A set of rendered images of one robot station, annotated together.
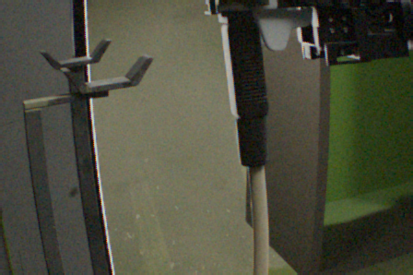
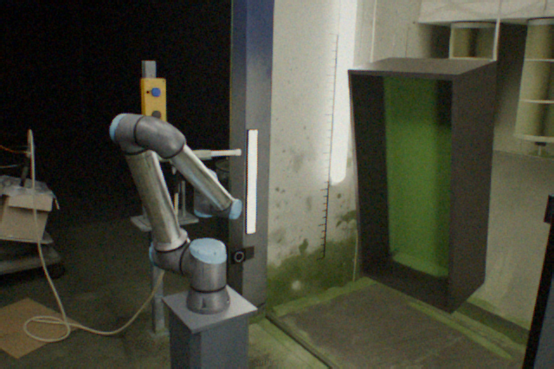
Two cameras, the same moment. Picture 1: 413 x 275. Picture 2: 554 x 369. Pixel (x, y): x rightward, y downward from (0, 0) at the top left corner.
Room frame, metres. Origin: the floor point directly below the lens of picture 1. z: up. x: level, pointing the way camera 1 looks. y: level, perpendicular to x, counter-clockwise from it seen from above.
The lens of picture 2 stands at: (0.63, -2.40, 1.64)
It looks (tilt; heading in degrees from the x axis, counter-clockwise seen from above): 15 degrees down; 68
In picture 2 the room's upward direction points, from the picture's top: 2 degrees clockwise
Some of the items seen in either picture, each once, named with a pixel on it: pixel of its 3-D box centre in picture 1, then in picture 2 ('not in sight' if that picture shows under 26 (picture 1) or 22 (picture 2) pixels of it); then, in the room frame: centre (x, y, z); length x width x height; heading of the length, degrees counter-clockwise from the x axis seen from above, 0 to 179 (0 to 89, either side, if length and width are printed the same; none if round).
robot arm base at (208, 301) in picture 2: not in sight; (208, 293); (1.02, -0.60, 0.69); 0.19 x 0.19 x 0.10
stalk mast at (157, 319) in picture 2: not in sight; (153, 206); (0.89, 0.28, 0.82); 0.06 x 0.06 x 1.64; 15
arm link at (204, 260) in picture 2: not in sight; (206, 262); (1.01, -0.59, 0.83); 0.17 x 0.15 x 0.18; 131
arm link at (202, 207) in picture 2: not in sight; (205, 202); (1.06, -0.34, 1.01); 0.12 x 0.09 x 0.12; 131
